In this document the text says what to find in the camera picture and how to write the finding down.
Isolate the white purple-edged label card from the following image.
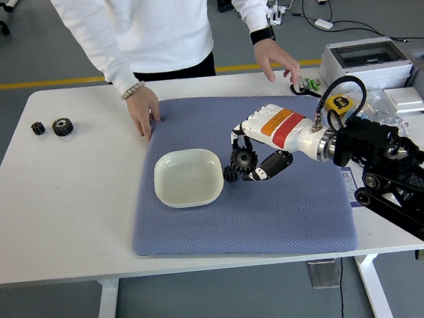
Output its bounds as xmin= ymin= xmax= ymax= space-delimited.
xmin=339 ymin=166 xmax=360 ymax=210

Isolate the white power strip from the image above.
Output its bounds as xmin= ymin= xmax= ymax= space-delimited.
xmin=267 ymin=4 xmax=290 ymax=26

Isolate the person's left hand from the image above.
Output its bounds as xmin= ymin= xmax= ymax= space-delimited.
xmin=252 ymin=37 xmax=302 ymax=88

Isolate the green white connector set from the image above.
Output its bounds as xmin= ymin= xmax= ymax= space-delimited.
xmin=289 ymin=75 xmax=323 ymax=102

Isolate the white adapter on floor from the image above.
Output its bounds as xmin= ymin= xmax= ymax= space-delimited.
xmin=313 ymin=16 xmax=335 ymax=32

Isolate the person's right hand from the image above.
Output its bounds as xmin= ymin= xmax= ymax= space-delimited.
xmin=124 ymin=84 xmax=165 ymax=145

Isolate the white table leg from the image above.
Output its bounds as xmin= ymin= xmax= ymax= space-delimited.
xmin=87 ymin=278 xmax=123 ymax=318
xmin=354 ymin=252 xmax=396 ymax=318

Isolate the white electrical enclosure box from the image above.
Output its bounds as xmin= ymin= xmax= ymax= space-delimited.
xmin=316 ymin=34 xmax=416 ymax=97

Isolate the black box on floor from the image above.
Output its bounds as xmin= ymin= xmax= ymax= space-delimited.
xmin=216 ymin=0 xmax=236 ymax=14

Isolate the blue-grey quilted mat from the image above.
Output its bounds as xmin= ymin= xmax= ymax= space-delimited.
xmin=118 ymin=82 xmax=360 ymax=272

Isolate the white square dish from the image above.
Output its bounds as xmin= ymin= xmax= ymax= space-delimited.
xmin=151 ymin=145 xmax=227 ymax=212

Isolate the clear bag of parts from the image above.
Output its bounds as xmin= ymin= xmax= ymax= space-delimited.
xmin=340 ymin=85 xmax=411 ymax=139

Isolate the black hanging cable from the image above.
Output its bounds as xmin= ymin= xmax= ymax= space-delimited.
xmin=333 ymin=257 xmax=349 ymax=318

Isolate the white flat box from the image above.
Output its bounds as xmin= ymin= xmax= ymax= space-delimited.
xmin=382 ymin=85 xmax=424 ymax=116

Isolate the small black gear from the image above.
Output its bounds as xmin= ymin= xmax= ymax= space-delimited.
xmin=30 ymin=120 xmax=47 ymax=137
xmin=222 ymin=165 xmax=242 ymax=184

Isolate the person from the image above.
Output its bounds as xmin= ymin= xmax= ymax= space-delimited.
xmin=48 ymin=0 xmax=280 ymax=103

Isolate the beaded bracelet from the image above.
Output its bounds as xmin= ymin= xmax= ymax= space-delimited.
xmin=119 ymin=81 xmax=147 ymax=101

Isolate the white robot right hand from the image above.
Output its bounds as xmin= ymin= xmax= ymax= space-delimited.
xmin=224 ymin=98 xmax=331 ymax=185

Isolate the clear plastic holder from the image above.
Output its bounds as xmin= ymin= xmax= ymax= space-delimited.
xmin=306 ymin=258 xmax=342 ymax=291

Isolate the large black gear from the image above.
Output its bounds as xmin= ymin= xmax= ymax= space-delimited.
xmin=49 ymin=116 xmax=76 ymax=139
xmin=227 ymin=144 xmax=259 ymax=175

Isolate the black wrist watch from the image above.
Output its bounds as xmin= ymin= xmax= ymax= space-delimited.
xmin=248 ymin=25 xmax=277 ymax=46

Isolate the yellow tape measure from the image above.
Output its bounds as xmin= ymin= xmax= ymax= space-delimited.
xmin=320 ymin=92 xmax=355 ymax=114

